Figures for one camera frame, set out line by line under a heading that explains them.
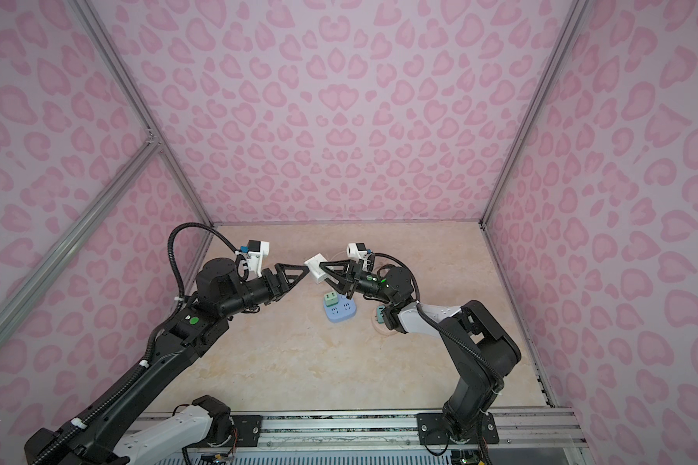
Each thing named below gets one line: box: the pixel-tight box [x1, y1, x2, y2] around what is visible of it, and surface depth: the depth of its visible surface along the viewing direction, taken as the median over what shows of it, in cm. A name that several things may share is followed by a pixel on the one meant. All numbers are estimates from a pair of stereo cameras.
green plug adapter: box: [323, 291, 339, 308], surface depth 92 cm
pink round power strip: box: [371, 310, 399, 336], surface depth 92 cm
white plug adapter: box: [303, 252, 328, 284], surface depth 71 cm
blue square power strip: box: [322, 294, 357, 323], surface depth 95 cm
